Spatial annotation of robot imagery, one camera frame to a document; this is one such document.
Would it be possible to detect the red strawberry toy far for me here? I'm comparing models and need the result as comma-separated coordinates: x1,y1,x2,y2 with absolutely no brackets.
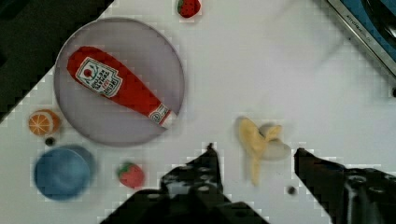
177,0,201,19

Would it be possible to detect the grey round plate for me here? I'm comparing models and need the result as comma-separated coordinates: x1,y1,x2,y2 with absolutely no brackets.
54,18,185,147

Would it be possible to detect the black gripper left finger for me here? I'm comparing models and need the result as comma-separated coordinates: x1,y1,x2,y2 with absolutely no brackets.
102,145,268,224

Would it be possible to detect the blue cup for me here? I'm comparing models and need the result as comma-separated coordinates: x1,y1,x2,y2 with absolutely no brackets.
33,145,96,202

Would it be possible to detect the silver black toaster oven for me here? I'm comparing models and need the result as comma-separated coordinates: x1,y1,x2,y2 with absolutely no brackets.
325,0,396,77

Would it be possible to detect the orange slice toy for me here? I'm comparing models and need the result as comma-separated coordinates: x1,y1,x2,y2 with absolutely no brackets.
28,109,61,136

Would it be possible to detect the red plush ketchup bottle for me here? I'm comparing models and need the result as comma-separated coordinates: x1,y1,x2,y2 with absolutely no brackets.
66,46,177,129

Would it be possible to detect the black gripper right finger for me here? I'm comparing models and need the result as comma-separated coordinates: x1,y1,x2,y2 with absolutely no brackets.
294,148,396,224

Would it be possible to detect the red strawberry toy near cup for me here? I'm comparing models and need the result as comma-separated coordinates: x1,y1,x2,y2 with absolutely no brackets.
118,162,145,189

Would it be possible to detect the yellow plush peeled banana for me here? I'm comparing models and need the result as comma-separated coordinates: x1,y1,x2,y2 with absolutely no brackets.
238,117,291,186

